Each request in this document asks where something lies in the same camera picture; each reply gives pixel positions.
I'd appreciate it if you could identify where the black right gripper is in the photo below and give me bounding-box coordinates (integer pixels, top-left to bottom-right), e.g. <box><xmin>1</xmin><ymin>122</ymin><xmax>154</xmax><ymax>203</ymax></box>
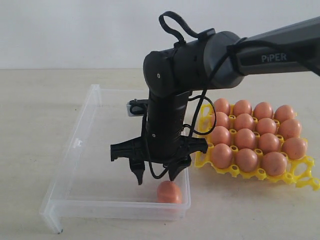
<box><xmin>110</xmin><ymin>127</ymin><xmax>208</xmax><ymax>185</ymax></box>

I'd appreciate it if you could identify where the brown egg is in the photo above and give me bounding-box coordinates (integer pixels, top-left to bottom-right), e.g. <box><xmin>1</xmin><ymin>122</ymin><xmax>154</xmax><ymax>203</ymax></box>
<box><xmin>233</xmin><ymin>113</ymin><xmax>255</xmax><ymax>131</ymax></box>
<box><xmin>215</xmin><ymin>111</ymin><xmax>231</xmax><ymax>129</ymax></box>
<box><xmin>209</xmin><ymin>126</ymin><xmax>232</xmax><ymax>146</ymax></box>
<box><xmin>281</xmin><ymin>137</ymin><xmax>308</xmax><ymax>160</ymax></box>
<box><xmin>260</xmin><ymin>151</ymin><xmax>288</xmax><ymax>177</ymax></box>
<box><xmin>210</xmin><ymin>143</ymin><xmax>233</xmax><ymax>169</ymax></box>
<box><xmin>213</xmin><ymin>98</ymin><xmax>231</xmax><ymax>116</ymax></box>
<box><xmin>232</xmin><ymin>99</ymin><xmax>252</xmax><ymax>117</ymax></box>
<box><xmin>277</xmin><ymin>119</ymin><xmax>302</xmax><ymax>140</ymax></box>
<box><xmin>234</xmin><ymin>128</ymin><xmax>256</xmax><ymax>150</ymax></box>
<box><xmin>274</xmin><ymin>104</ymin><xmax>296</xmax><ymax>123</ymax></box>
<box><xmin>255</xmin><ymin>117</ymin><xmax>277</xmax><ymax>136</ymax></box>
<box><xmin>157</xmin><ymin>180</ymin><xmax>183</xmax><ymax>204</ymax></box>
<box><xmin>235</xmin><ymin>148</ymin><xmax>258</xmax><ymax>173</ymax></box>
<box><xmin>257</xmin><ymin>133</ymin><xmax>280</xmax><ymax>155</ymax></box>
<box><xmin>253</xmin><ymin>101</ymin><xmax>274</xmax><ymax>120</ymax></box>

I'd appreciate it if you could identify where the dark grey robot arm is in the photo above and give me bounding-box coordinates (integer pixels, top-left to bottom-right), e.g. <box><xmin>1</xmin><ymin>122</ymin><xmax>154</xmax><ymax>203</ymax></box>
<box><xmin>110</xmin><ymin>11</ymin><xmax>320</xmax><ymax>184</ymax></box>

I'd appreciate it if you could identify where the clear plastic container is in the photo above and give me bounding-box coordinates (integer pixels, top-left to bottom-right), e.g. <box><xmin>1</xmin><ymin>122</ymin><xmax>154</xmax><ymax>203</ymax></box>
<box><xmin>39</xmin><ymin>84</ymin><xmax>191</xmax><ymax>234</ymax></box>

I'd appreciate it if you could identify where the yellow plastic egg tray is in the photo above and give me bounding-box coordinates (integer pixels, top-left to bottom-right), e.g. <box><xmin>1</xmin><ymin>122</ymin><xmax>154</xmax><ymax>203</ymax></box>
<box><xmin>194</xmin><ymin>104</ymin><xmax>320</xmax><ymax>191</ymax></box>

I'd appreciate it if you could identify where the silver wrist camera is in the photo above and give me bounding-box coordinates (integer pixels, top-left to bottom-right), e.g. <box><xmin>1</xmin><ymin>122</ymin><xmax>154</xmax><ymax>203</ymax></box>
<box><xmin>126</xmin><ymin>98</ymin><xmax>149</xmax><ymax>117</ymax></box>

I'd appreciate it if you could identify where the black cable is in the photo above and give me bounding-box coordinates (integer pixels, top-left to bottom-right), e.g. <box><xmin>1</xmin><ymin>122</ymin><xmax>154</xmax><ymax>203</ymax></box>
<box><xmin>142</xmin><ymin>11</ymin><xmax>320</xmax><ymax>180</ymax></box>

